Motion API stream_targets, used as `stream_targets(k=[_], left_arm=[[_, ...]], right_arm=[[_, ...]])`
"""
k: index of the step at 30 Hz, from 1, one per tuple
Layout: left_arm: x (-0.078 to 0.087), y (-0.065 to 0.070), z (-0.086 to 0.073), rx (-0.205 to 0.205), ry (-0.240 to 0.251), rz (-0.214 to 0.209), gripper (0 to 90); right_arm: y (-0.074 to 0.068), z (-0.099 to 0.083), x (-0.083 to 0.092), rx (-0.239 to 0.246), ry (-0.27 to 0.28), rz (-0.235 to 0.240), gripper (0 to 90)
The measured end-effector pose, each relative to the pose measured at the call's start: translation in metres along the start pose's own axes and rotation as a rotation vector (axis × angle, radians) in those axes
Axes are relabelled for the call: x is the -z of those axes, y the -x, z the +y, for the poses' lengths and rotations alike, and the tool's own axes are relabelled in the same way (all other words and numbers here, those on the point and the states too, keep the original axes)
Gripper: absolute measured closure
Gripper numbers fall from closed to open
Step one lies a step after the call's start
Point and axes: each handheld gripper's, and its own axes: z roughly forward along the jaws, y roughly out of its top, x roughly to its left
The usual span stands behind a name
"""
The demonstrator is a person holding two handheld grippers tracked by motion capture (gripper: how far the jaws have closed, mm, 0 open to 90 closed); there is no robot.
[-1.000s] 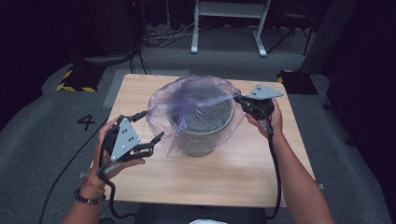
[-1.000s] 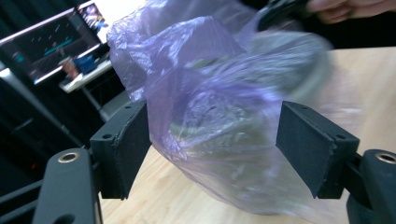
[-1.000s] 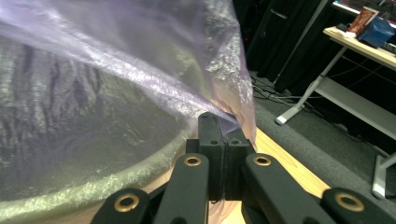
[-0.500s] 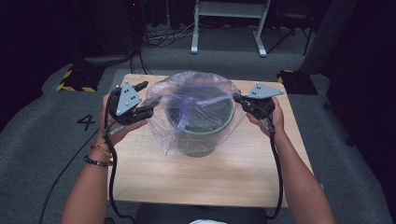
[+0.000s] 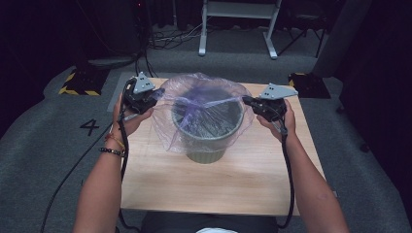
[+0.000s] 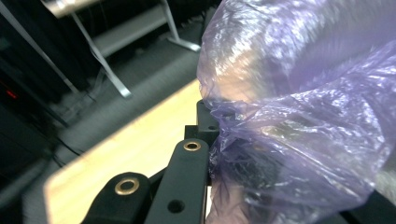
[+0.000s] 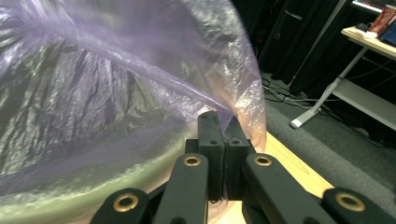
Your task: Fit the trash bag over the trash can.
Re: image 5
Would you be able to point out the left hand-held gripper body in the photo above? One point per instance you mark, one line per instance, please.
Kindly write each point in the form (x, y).
(139, 100)

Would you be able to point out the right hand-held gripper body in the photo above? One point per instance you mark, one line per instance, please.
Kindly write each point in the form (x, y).
(272, 108)

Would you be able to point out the purple plastic bag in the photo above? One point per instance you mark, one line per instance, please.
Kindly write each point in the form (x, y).
(168, 129)

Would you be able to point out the green plastic bin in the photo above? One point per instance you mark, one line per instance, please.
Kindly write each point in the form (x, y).
(204, 157)

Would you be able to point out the person's right hand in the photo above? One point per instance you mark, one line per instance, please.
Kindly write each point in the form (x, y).
(286, 127)

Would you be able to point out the person's left hand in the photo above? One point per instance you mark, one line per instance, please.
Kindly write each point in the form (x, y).
(128, 124)

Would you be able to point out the black yellow striped base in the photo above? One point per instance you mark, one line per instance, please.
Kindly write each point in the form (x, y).
(309, 85)
(84, 82)

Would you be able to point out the grey flat stand base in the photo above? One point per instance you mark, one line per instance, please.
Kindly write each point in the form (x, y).
(110, 61)

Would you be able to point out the black tripod stand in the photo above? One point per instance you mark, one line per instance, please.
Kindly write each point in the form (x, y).
(304, 30)

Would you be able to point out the grey column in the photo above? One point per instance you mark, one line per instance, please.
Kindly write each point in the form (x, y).
(343, 35)

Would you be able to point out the grey tape strip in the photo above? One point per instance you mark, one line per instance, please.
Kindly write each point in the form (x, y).
(335, 194)

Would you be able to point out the person's dark clothing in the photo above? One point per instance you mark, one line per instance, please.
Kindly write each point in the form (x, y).
(181, 225)

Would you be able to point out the small white object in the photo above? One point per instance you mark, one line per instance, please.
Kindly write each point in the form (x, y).
(217, 230)

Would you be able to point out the white metal table frame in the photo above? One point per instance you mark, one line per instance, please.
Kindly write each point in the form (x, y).
(239, 9)

